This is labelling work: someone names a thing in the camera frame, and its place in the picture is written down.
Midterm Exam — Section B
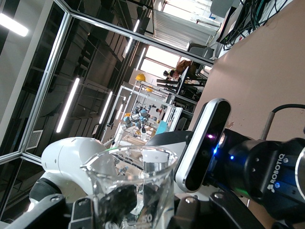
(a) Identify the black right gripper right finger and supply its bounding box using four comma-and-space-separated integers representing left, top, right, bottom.
144, 183, 265, 229

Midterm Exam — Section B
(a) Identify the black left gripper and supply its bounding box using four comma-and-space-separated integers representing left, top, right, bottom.
209, 128, 305, 220

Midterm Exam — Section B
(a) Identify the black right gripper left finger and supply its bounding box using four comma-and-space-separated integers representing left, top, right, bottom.
4, 185, 138, 229

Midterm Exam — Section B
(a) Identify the clear glass beaker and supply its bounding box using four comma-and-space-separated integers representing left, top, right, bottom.
80, 146, 179, 229

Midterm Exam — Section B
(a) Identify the white vent grille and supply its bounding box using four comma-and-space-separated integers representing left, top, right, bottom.
25, 130, 44, 151

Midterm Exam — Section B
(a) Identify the brown table mat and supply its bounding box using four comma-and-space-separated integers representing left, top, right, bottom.
188, 0, 305, 229

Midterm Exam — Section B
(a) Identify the ceiling tube light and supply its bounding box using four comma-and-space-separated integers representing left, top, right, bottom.
99, 91, 113, 125
0, 13, 29, 37
56, 77, 81, 134

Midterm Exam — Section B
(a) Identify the person in brown jacket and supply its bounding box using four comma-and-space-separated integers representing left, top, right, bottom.
175, 59, 200, 78

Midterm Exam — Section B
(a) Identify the grey office chair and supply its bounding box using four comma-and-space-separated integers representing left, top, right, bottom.
187, 40, 215, 61

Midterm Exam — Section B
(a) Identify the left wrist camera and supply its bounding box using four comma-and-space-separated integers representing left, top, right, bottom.
175, 98, 232, 193

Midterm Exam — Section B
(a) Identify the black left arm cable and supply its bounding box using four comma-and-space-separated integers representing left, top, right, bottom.
259, 104, 305, 142

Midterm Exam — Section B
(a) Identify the aluminium frame beam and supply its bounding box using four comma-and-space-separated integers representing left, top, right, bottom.
18, 0, 72, 155

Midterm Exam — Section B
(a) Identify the tangled cable pile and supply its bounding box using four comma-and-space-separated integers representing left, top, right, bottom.
219, 0, 286, 51

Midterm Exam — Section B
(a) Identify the aluminium frame post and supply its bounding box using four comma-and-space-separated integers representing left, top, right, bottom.
68, 9, 214, 68

